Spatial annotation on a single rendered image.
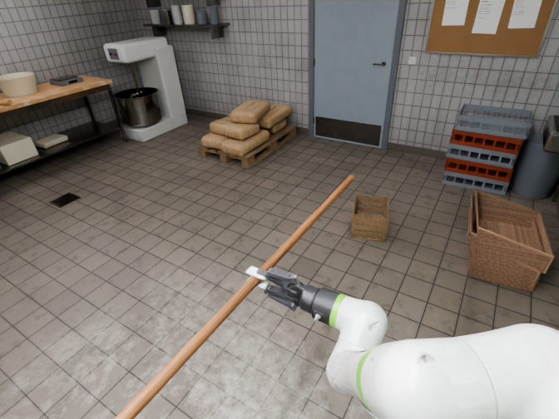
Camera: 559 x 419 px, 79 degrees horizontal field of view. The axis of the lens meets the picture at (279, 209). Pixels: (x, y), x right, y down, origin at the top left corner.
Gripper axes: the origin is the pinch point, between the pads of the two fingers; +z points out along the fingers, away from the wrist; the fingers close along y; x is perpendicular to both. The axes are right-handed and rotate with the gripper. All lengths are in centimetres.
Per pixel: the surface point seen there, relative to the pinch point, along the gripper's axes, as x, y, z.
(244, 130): 256, 55, 201
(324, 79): 366, 12, 148
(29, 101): 127, 14, 410
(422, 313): 121, 108, -43
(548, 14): 361, -58, -72
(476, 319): 132, 108, -74
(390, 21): 362, -54, 69
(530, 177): 313, 77, -97
